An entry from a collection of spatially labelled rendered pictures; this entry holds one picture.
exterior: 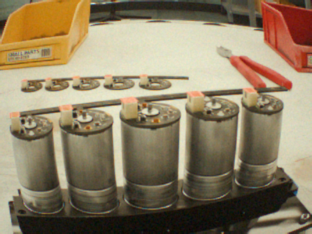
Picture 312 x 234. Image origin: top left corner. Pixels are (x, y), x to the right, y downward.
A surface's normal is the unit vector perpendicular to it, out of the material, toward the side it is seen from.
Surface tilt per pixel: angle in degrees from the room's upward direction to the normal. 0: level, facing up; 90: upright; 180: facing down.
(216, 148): 90
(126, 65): 0
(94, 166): 90
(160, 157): 90
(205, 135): 90
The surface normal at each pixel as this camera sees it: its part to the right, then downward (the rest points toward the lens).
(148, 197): -0.04, 0.37
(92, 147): 0.39, 0.34
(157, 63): 0.00, -0.93
